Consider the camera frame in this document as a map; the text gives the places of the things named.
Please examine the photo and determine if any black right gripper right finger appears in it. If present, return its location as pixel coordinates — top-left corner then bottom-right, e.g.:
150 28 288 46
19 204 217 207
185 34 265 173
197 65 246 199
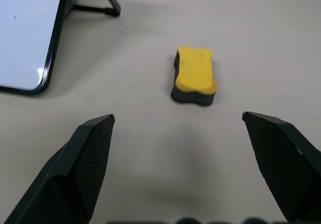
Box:
242 111 321 224

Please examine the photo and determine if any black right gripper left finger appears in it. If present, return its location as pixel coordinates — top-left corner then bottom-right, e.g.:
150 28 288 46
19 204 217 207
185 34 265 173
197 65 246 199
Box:
0 114 116 224

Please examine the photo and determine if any yellow and black eraser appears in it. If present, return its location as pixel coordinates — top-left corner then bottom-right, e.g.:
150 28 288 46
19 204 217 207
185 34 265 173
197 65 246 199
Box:
171 46 218 107

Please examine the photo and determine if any black-framed whiteboard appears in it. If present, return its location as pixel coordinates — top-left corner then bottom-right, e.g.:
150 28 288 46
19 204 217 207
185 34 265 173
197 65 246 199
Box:
0 0 84 95

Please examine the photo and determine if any black whiteboard stand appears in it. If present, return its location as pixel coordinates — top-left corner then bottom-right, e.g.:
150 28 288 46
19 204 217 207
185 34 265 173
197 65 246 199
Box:
71 0 121 18

